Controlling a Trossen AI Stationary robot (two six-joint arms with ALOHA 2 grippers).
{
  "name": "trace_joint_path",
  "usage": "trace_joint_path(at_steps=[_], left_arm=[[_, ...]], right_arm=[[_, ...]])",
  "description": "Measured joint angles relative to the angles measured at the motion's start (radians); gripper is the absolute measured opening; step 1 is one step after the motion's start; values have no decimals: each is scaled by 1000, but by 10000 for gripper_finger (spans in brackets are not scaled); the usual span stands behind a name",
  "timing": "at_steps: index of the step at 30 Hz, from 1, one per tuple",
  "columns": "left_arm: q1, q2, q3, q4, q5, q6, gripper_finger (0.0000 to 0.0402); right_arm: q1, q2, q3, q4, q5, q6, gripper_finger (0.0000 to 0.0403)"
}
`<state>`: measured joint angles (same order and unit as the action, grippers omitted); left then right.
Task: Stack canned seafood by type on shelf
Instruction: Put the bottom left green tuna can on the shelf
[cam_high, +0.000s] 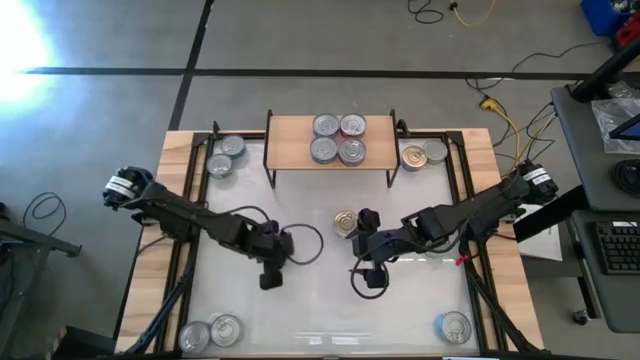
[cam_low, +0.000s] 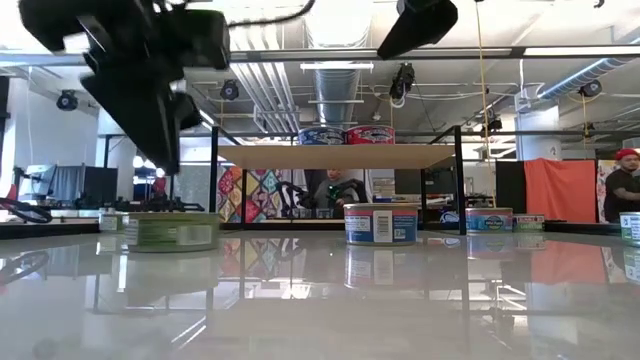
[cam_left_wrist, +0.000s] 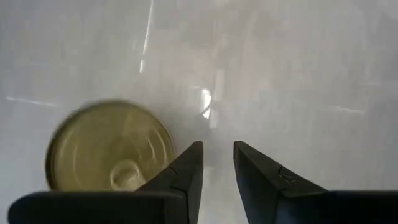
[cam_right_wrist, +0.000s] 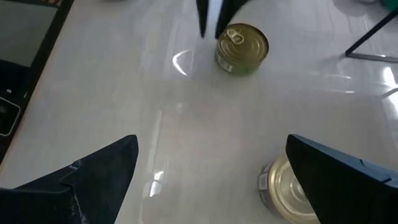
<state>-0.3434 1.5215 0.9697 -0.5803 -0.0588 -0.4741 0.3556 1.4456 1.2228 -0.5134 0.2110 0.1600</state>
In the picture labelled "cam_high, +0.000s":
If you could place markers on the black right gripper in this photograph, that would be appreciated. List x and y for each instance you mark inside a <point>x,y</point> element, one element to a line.
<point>376,278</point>

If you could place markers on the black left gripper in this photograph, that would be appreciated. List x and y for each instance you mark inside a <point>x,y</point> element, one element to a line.
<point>271,281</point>

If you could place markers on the teal light tuna can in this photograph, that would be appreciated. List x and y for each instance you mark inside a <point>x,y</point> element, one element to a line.
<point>194,336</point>
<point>225,329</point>
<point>454,327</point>

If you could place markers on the red tuna can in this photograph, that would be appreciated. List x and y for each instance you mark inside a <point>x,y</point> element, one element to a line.
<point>352,152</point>
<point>353,124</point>

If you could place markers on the teal green tuna can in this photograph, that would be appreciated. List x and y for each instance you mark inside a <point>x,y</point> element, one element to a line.
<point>233,146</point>

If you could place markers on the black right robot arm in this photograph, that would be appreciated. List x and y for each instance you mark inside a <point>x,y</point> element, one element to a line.
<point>475,207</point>

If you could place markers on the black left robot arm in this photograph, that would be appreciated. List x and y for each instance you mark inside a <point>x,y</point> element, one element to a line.
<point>200,220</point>

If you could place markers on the white table mat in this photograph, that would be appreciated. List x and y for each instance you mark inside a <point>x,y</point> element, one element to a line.
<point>310,320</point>

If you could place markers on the white paper sheet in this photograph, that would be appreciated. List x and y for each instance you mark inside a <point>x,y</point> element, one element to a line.
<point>545,245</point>

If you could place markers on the black desk bar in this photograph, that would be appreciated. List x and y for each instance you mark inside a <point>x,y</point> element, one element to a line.
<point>550,215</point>

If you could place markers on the black box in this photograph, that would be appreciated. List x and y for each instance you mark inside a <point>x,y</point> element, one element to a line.
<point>82,345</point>

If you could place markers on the desk caster wheel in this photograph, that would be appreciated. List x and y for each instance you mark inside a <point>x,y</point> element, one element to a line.
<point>580,316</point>

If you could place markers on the grey desk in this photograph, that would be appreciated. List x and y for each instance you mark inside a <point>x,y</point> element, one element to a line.
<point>580,165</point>

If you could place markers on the grey metal stand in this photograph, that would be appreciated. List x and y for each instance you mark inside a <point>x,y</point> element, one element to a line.
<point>35,239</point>

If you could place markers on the black keyboard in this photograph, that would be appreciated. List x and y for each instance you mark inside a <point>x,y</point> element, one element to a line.
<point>620,247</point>

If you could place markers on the clear plastic bag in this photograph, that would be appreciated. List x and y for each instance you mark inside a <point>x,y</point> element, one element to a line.
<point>610,120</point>

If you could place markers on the blue tablet screen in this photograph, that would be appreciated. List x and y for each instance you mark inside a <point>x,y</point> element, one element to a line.
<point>631,129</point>

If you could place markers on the blue bin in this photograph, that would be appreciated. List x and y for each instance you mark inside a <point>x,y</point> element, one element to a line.
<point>600,17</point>

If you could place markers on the wooden shelf with black frame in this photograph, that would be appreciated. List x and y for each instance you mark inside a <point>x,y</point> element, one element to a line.
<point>290,145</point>

